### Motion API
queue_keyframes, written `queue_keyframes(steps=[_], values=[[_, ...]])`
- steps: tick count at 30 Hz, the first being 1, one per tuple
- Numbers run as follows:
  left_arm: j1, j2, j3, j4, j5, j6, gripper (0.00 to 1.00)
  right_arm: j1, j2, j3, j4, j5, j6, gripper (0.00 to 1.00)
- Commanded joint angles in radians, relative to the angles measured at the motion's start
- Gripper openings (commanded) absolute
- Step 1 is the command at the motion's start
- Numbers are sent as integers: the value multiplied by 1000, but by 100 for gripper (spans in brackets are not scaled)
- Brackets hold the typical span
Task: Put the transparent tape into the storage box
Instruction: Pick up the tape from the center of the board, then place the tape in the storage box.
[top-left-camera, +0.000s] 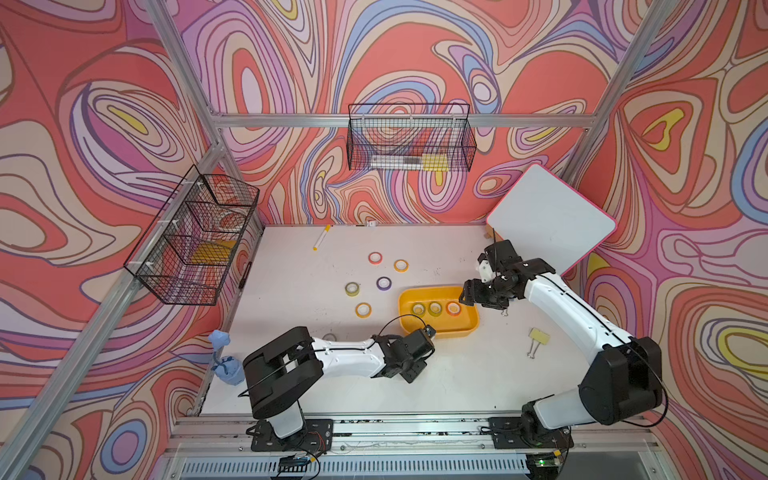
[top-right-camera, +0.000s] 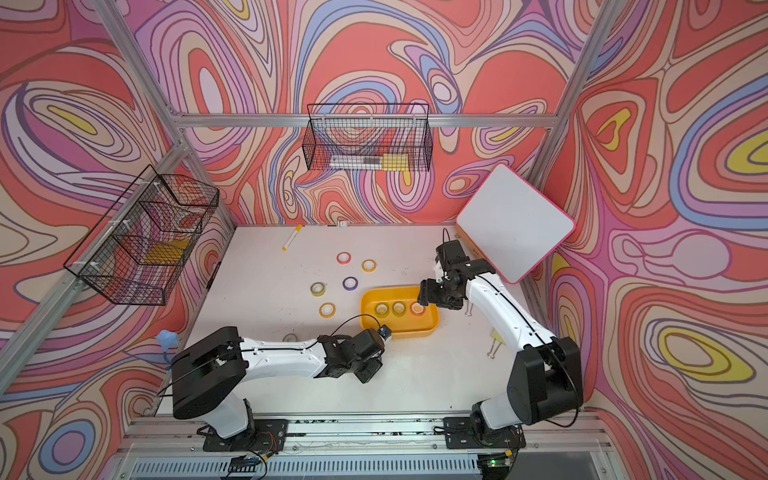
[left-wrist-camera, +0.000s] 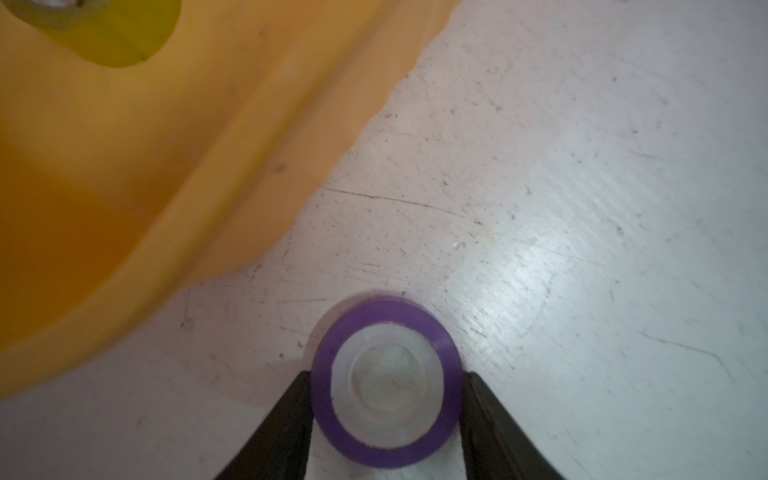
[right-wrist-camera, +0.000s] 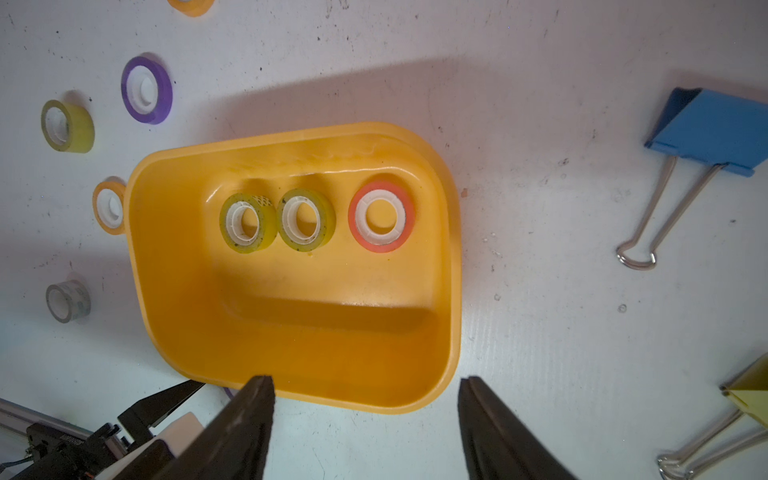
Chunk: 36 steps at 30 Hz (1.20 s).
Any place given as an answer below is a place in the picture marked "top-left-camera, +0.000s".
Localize small yellow-green tape roll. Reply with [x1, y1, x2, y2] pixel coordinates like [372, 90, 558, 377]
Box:
[411, 303, 426, 317]

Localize yellow plastic storage box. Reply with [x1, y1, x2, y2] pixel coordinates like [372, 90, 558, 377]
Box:
[398, 285, 479, 339]

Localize red tape roll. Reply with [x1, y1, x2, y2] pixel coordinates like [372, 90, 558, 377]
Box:
[368, 251, 383, 265]
[445, 301, 462, 316]

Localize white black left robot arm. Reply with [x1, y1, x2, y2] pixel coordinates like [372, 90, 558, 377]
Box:
[241, 323, 436, 440]

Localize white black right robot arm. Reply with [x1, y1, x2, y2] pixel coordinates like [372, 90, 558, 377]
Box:
[459, 240, 669, 439]

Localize yellow-orange tape roll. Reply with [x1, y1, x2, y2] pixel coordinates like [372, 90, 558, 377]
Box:
[355, 302, 372, 319]

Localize purple tape roll far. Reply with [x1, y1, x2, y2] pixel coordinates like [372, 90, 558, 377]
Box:
[376, 276, 392, 291]

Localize yellow-green tape roll table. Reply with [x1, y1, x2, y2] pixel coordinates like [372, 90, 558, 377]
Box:
[344, 282, 360, 297]

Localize orange tape roll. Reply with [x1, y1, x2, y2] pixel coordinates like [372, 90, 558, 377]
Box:
[393, 259, 409, 273]

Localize white board pink edge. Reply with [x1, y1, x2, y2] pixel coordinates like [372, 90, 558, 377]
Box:
[487, 165, 616, 275]

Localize yellow binder clip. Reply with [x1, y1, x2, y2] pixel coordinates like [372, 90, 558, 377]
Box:
[527, 328, 550, 359]

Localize items in back basket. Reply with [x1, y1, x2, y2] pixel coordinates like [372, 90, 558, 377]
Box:
[369, 154, 451, 172]

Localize yellow white marker pen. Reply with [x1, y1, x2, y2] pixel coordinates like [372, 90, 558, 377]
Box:
[313, 225, 332, 251]

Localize green circuit board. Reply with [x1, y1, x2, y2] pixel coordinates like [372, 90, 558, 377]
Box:
[278, 455, 316, 473]

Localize blue cloth bag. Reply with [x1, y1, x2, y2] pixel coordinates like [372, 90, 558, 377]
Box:
[208, 330, 245, 386]

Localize yellow block in left basket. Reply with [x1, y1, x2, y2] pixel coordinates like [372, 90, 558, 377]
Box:
[189, 240, 236, 266]

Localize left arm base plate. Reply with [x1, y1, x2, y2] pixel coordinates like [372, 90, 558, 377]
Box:
[245, 419, 334, 454]

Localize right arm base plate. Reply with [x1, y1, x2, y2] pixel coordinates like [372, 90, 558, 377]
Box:
[482, 416, 574, 451]

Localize black wire basket back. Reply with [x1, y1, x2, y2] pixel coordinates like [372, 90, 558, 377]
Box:
[346, 101, 477, 172]

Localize black wire basket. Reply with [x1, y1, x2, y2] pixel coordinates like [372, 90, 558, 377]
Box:
[346, 101, 477, 172]
[123, 166, 260, 306]

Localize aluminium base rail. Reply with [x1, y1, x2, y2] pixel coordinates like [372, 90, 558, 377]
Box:
[150, 412, 678, 479]

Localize black wire basket left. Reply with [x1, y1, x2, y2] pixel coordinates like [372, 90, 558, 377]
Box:
[123, 166, 260, 306]

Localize aluminium frame post right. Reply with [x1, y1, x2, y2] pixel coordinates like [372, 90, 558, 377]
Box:
[560, 0, 678, 187]

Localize aluminium frame post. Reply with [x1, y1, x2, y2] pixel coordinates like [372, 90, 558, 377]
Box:
[560, 0, 678, 187]
[146, 1, 244, 181]

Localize aluminium frame post left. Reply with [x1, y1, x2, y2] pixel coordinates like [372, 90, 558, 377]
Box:
[146, 1, 244, 181]

